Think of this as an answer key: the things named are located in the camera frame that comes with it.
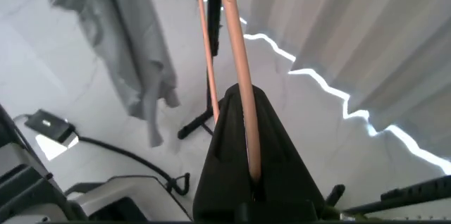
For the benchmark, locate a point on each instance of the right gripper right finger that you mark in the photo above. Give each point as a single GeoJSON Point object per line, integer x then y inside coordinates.
{"type": "Point", "coordinates": [285, 181]}

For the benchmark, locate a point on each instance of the pink clothes hanger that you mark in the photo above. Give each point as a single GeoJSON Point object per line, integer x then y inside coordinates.
{"type": "Point", "coordinates": [239, 58]}

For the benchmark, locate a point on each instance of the pale grey shorts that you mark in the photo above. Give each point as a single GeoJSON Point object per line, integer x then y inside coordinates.
{"type": "Point", "coordinates": [134, 41]}

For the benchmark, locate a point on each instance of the black clothes rack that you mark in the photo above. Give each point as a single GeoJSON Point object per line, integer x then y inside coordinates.
{"type": "Point", "coordinates": [213, 23]}

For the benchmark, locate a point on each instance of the white curtain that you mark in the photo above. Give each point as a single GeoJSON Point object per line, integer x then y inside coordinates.
{"type": "Point", "coordinates": [352, 23]}

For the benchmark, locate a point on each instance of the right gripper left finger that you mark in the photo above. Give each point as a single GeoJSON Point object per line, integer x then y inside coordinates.
{"type": "Point", "coordinates": [222, 174]}

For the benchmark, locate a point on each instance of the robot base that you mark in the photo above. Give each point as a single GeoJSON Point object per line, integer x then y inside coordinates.
{"type": "Point", "coordinates": [141, 196]}

